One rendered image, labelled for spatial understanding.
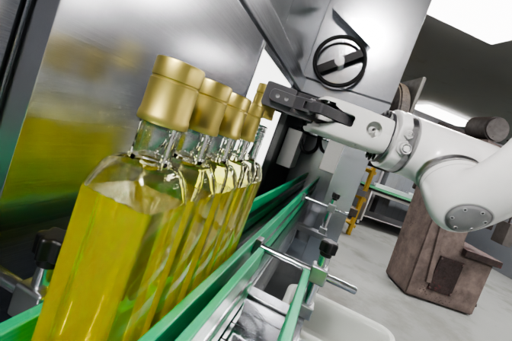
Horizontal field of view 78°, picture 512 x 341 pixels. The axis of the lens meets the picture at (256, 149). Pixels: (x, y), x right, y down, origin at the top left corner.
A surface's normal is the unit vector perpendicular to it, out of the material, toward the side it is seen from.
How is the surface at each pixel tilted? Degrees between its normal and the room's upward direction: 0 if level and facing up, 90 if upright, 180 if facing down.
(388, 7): 90
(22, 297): 90
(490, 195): 116
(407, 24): 90
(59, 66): 90
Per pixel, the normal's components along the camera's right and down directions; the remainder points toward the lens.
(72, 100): 0.90, 0.35
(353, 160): -0.26, -0.02
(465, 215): -0.33, 0.50
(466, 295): 0.04, 0.09
